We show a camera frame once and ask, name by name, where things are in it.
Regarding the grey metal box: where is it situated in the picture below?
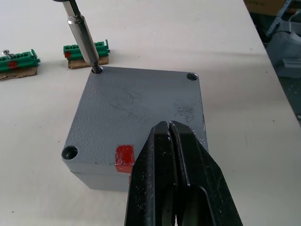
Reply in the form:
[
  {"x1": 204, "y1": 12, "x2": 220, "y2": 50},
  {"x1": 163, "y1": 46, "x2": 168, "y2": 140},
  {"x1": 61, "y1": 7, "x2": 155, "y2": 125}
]
[{"x1": 70, "y1": 80, "x2": 209, "y2": 192}]

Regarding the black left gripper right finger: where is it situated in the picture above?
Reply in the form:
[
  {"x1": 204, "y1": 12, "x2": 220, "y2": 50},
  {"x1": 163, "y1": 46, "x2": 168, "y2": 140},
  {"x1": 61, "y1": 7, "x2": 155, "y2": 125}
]
[{"x1": 168, "y1": 121, "x2": 244, "y2": 226}]

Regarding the electric screwdriver with silver bit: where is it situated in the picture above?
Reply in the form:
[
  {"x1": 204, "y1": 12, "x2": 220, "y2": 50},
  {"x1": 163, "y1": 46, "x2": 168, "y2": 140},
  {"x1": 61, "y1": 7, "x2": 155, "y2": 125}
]
[{"x1": 52, "y1": 0, "x2": 103, "y2": 73}]

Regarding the brown cardboard piece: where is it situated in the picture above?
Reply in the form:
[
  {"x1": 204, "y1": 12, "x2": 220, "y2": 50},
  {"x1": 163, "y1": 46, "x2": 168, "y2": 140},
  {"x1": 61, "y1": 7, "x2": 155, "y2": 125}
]
[
  {"x1": 68, "y1": 55, "x2": 111, "y2": 70},
  {"x1": 0, "y1": 66, "x2": 39, "y2": 81}
]

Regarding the grey metal box lid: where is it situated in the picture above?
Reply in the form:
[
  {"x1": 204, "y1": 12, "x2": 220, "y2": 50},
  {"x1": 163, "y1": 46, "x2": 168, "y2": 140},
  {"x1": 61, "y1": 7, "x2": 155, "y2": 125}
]
[{"x1": 61, "y1": 66, "x2": 205, "y2": 173}]

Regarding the green screw holder block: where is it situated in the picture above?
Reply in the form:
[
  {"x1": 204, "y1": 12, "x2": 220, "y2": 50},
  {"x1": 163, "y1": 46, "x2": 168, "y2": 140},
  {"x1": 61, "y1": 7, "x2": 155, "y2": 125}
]
[
  {"x1": 63, "y1": 40, "x2": 111, "y2": 60},
  {"x1": 0, "y1": 48, "x2": 41, "y2": 73}
]

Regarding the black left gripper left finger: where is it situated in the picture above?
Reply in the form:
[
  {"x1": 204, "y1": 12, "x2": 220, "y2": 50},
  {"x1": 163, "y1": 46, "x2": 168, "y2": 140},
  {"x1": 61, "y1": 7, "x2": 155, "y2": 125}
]
[{"x1": 124, "y1": 121, "x2": 179, "y2": 226}]

